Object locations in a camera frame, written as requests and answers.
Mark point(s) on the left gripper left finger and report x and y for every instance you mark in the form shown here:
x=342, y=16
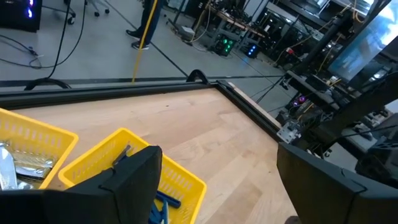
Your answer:
x=93, y=205

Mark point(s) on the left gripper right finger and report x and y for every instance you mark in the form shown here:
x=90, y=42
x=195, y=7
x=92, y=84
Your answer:
x=326, y=199

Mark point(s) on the dark blue disposable razor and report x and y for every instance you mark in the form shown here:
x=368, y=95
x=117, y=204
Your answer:
x=169, y=200
x=157, y=216
x=122, y=154

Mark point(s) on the silver foil packet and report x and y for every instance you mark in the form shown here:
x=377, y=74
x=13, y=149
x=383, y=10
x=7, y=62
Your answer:
x=25, y=185
x=7, y=168
x=34, y=165

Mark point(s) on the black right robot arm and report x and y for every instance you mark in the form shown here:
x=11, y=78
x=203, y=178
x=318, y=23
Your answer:
x=357, y=105

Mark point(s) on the yellow slotted plastic basket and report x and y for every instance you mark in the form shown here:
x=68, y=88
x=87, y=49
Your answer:
x=37, y=137
x=186, y=189

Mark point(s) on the lit computer under table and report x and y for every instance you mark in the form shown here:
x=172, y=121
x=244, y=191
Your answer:
x=300, y=100

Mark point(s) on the black side table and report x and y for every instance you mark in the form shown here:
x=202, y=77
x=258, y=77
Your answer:
x=311, y=84

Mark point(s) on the black pole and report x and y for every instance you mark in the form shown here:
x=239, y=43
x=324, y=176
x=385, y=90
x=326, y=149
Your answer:
x=320, y=43

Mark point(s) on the bright monitor screen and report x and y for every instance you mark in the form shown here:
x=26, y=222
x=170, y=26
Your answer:
x=367, y=43

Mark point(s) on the computer tower with blue lights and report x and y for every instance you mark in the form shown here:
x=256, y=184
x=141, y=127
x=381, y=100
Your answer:
x=252, y=50

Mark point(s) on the computer tower with green lights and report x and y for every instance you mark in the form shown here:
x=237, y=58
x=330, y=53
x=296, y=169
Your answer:
x=225, y=46

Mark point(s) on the black office chair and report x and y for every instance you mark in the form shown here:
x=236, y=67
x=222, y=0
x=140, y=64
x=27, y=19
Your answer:
x=72, y=20

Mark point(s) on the wooden workbench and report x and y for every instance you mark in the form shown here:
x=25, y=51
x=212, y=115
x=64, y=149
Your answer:
x=236, y=23

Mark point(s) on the white box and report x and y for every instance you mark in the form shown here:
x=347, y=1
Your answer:
x=187, y=29

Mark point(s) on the person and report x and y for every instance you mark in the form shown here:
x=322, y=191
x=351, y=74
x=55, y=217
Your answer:
x=158, y=15

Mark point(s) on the black computer tower, lit fans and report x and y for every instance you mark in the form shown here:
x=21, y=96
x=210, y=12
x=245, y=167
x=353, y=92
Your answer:
x=15, y=18

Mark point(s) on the black aluminium table frame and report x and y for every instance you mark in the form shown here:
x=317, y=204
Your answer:
x=93, y=95

